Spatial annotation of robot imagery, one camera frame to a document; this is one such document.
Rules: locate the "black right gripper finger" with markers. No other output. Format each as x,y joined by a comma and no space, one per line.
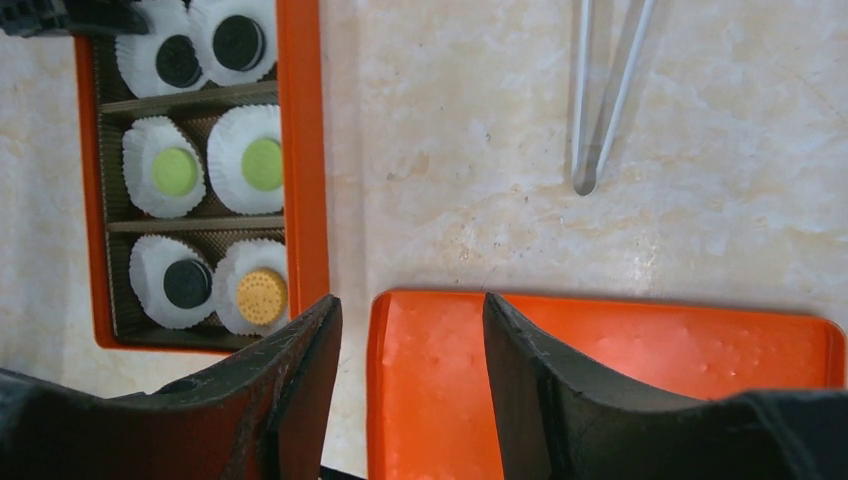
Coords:
40,18

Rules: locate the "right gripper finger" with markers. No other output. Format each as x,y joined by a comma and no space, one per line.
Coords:
562,415
260,413

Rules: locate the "yellow sandwich cookie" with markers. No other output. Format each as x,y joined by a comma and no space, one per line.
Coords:
262,296

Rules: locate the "orange tin lid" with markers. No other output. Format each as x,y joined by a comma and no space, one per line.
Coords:
429,408

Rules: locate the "black sandwich cookie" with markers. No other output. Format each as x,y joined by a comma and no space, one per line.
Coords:
187,283
176,62
239,43

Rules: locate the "green sandwich cookie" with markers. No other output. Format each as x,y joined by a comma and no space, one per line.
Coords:
174,172
262,165

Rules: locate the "metal tongs white handle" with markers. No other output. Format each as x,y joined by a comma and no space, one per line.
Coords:
603,71

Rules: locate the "white paper cup liner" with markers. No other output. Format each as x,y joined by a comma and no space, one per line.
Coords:
229,137
241,258
135,54
140,144
150,257
205,16

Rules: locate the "orange cookie tin box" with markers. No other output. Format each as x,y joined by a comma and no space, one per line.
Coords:
113,224

